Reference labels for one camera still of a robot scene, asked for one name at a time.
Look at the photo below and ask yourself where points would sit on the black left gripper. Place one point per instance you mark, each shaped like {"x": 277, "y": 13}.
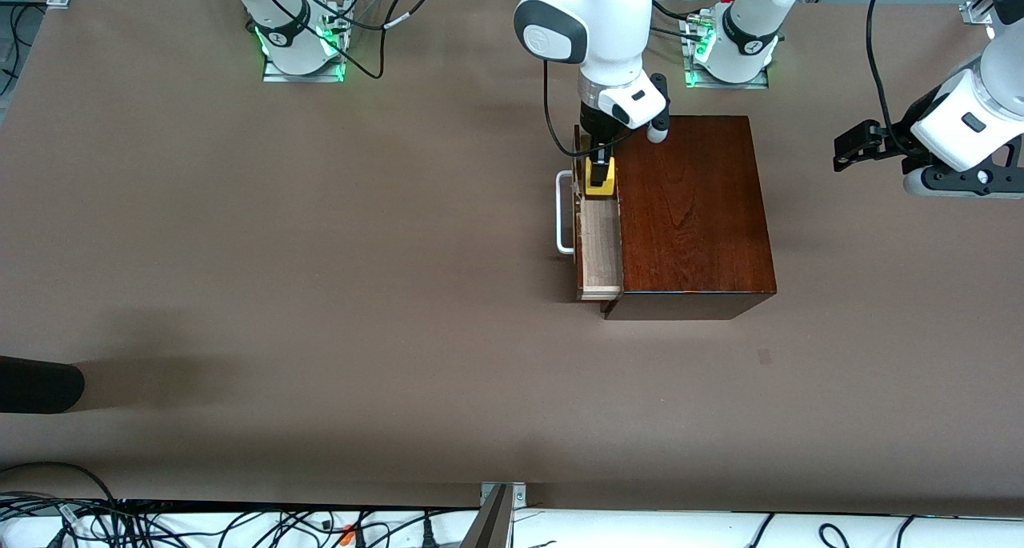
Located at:
{"x": 898, "y": 139}

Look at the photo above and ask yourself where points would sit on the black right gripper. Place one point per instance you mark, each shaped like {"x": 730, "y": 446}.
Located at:
{"x": 594, "y": 124}

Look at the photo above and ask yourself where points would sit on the yellow wooden block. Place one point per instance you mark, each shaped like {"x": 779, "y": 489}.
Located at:
{"x": 612, "y": 182}

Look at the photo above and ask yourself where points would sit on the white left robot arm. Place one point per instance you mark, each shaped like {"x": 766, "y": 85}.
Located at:
{"x": 748, "y": 28}

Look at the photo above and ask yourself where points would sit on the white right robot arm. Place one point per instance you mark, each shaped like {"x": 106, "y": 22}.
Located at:
{"x": 592, "y": 12}

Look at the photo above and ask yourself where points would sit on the dark brown wooden cabinet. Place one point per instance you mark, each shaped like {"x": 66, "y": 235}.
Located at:
{"x": 696, "y": 228}

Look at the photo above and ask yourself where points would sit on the black cylindrical object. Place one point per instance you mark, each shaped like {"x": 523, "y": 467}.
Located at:
{"x": 40, "y": 384}

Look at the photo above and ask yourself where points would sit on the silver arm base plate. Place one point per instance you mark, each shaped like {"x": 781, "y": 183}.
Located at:
{"x": 276, "y": 76}
{"x": 756, "y": 84}

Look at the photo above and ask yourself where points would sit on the silver metal bracket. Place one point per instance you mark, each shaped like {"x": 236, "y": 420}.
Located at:
{"x": 518, "y": 496}

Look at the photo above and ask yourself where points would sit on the dark grey camera pole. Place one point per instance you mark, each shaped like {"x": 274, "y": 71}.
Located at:
{"x": 488, "y": 528}

